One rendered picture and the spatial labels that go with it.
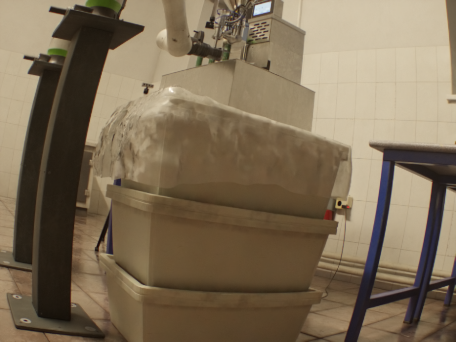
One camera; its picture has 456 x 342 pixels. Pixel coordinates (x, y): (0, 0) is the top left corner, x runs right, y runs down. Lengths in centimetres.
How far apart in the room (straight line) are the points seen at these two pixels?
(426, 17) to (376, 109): 95
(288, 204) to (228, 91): 66
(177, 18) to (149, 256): 102
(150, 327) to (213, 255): 27
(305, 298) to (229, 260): 28
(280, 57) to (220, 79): 36
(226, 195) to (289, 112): 89
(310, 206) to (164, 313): 52
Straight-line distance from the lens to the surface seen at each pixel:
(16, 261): 197
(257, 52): 208
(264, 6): 218
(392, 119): 321
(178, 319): 115
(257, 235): 119
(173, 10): 177
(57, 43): 199
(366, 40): 358
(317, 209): 133
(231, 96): 177
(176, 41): 181
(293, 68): 212
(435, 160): 144
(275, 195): 123
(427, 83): 314
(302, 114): 204
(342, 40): 374
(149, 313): 111
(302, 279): 134
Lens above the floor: 47
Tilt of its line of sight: 3 degrees up
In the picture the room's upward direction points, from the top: 9 degrees clockwise
